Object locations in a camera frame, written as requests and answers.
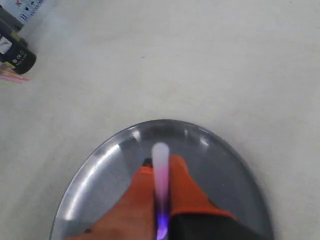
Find pink plastic straw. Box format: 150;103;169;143
151;142;170;240

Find round stainless steel plate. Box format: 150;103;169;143
50;119;275;240

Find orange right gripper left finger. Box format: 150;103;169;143
70;158;157;240

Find white printed box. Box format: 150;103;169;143
2;0;45;24

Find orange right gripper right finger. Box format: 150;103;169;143
168;155;264;240

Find pink and green straws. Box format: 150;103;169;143
0;64;30;86

